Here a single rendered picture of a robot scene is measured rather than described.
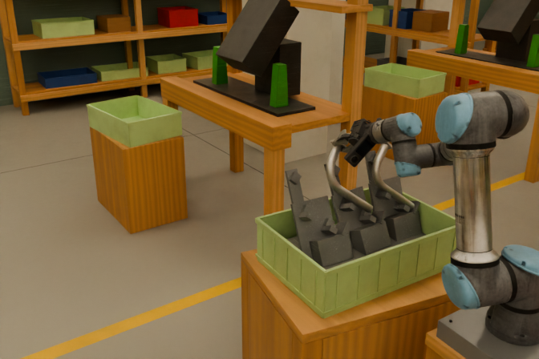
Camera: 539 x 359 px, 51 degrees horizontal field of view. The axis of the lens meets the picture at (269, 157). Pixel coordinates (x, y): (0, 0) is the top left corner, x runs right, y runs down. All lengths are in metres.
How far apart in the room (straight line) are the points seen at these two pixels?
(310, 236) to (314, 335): 0.37
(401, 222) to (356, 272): 0.42
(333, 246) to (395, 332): 0.34
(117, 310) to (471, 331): 2.11
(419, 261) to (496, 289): 0.53
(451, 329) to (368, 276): 0.34
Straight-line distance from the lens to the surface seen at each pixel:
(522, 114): 1.47
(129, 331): 3.12
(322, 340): 1.80
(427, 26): 7.50
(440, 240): 2.04
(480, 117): 1.41
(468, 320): 1.70
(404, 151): 1.76
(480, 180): 1.44
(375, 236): 2.07
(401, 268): 1.95
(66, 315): 3.32
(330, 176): 1.96
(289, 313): 1.83
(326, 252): 1.95
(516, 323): 1.63
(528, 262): 1.55
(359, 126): 1.91
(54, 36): 7.06
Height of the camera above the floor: 1.87
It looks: 21 degrees down
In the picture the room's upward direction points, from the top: straight up
